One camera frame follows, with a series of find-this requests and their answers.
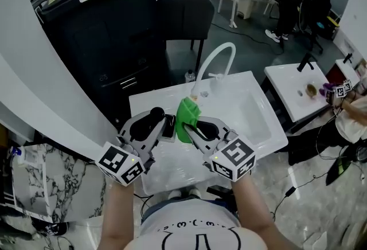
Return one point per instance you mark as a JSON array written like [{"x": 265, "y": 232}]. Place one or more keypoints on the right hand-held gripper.
[{"x": 233, "y": 157}]

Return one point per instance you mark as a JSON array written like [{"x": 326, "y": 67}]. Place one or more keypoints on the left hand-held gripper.
[{"x": 120, "y": 163}]

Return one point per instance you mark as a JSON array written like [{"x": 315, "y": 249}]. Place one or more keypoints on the small white soap dispenser box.
[{"x": 169, "y": 128}]

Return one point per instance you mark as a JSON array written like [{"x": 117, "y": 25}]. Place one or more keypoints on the green cloth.
[{"x": 186, "y": 114}]

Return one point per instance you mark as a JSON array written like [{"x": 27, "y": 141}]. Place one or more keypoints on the person's right forearm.
[{"x": 255, "y": 214}]

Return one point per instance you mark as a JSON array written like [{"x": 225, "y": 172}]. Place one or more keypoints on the person's left forearm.
[{"x": 117, "y": 214}]

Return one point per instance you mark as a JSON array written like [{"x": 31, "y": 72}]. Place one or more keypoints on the white sink basin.
[{"x": 252, "y": 117}]

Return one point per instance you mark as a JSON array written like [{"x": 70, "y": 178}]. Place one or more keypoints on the person's white shoe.
[
  {"x": 194, "y": 192},
  {"x": 175, "y": 194}
]

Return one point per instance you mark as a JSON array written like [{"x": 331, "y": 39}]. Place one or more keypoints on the black waist battery pack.
[{"x": 222, "y": 195}]

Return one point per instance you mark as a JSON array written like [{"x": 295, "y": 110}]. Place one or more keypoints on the person's blue jeans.
[{"x": 152, "y": 211}]

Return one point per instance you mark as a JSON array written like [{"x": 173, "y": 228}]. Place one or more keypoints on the white curved faucet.
[{"x": 218, "y": 52}]

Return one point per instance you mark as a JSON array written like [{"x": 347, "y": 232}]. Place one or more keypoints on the white sink with black faucet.
[{"x": 286, "y": 91}]

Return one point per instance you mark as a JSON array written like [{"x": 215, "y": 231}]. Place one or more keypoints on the marble pattern sink cabinet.
[{"x": 63, "y": 183}]

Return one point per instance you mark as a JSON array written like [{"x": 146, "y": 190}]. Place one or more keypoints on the person's white t-shirt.
[{"x": 195, "y": 228}]

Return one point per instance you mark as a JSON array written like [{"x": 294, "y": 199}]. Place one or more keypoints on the black power adapter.
[{"x": 290, "y": 191}]

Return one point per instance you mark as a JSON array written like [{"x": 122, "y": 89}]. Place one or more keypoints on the large black printer machine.
[{"x": 100, "y": 42}]

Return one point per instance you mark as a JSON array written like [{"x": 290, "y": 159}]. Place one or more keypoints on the brown bowl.
[{"x": 311, "y": 90}]

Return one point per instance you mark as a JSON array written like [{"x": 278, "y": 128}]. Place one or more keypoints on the black faucet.
[{"x": 304, "y": 64}]

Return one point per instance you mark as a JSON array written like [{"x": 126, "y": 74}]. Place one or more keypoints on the dark grey chair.
[{"x": 185, "y": 16}]

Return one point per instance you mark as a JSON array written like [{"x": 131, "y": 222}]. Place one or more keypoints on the black oval bag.
[{"x": 339, "y": 170}]

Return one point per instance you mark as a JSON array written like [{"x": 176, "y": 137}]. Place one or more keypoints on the white waste bin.
[{"x": 245, "y": 6}]

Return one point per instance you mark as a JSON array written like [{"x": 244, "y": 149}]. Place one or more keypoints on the black office chair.
[{"x": 315, "y": 22}]

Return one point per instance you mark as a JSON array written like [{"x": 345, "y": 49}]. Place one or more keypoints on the black case with yellow top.
[{"x": 333, "y": 28}]

